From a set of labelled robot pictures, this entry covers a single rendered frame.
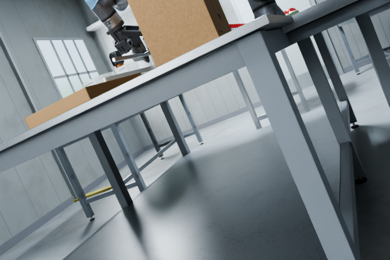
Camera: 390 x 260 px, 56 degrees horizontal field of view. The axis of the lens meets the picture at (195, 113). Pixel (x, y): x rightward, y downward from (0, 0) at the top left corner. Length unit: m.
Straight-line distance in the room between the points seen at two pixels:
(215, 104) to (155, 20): 4.99
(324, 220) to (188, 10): 0.74
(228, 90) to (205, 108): 0.51
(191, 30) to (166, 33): 0.09
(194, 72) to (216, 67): 0.06
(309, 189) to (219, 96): 5.33
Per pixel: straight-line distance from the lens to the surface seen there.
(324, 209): 0.90
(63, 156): 3.48
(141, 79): 0.89
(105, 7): 1.52
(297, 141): 0.84
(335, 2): 1.19
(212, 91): 6.16
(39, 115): 1.16
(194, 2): 1.21
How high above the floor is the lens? 0.76
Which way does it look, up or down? 4 degrees down
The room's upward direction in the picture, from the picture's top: 24 degrees counter-clockwise
